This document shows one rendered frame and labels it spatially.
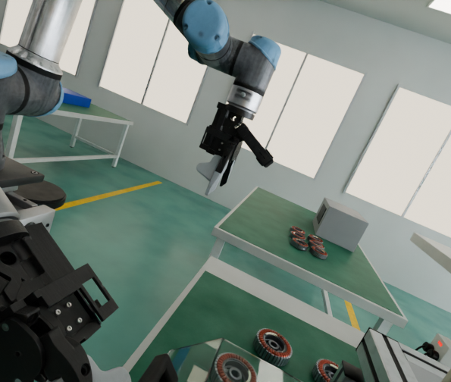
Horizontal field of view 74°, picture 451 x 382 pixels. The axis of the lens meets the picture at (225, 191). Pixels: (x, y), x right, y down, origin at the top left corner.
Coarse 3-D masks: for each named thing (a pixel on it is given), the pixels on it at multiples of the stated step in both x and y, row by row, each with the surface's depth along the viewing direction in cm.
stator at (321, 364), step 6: (318, 360) 89; (324, 360) 89; (318, 366) 86; (324, 366) 87; (330, 366) 88; (336, 366) 88; (312, 372) 87; (318, 372) 84; (324, 372) 84; (330, 372) 86; (318, 378) 83; (324, 378) 82; (330, 378) 84
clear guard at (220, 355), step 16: (176, 352) 40; (192, 352) 38; (208, 352) 37; (224, 352) 37; (240, 352) 38; (176, 368) 36; (192, 368) 35; (208, 368) 34; (224, 368) 34; (240, 368) 35; (256, 368) 36; (272, 368) 37
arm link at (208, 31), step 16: (160, 0) 52; (176, 0) 50; (192, 0) 50; (208, 0) 49; (176, 16) 52; (192, 16) 49; (208, 16) 49; (224, 16) 49; (192, 32) 49; (208, 32) 49; (224, 32) 50; (208, 48) 51; (224, 48) 56
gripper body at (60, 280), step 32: (0, 224) 24; (0, 256) 27; (32, 256) 27; (64, 256) 29; (32, 288) 25; (64, 288) 25; (0, 320) 21; (32, 320) 22; (64, 320) 25; (96, 320) 27; (0, 352) 22; (32, 352) 21
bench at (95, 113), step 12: (60, 108) 317; (72, 108) 347; (84, 108) 382; (96, 108) 425; (12, 120) 272; (96, 120) 367; (108, 120) 389; (120, 120) 412; (12, 132) 274; (12, 144) 277; (72, 144) 467; (120, 144) 448; (12, 156) 283; (72, 156) 364; (84, 156) 383; (96, 156) 405; (108, 156) 431
